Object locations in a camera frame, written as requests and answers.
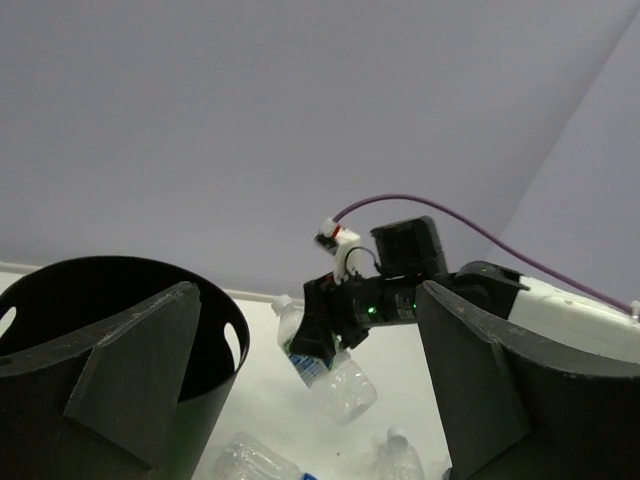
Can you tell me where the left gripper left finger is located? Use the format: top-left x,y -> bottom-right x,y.
1,282 -> 201,479

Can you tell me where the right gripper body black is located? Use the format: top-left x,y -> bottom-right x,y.
324,276 -> 418,349

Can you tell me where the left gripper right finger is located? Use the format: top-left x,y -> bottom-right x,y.
417,282 -> 639,479

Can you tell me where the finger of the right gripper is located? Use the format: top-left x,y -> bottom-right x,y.
290,279 -> 336,361

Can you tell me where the clear bottle blue white label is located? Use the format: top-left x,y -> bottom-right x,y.
271,295 -> 378,425

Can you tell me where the clear bottle dark blue label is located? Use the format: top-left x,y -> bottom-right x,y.
209,433 -> 316,480

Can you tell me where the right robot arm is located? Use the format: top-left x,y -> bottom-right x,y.
289,216 -> 639,363

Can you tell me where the black cylindrical bin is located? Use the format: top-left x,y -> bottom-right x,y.
1,256 -> 250,479

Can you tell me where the clear unlabelled plastic bottle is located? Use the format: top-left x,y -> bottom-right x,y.
374,427 -> 426,480

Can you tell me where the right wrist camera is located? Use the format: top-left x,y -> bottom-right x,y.
314,218 -> 362,284

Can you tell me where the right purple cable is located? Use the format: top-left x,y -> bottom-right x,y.
332,193 -> 640,316

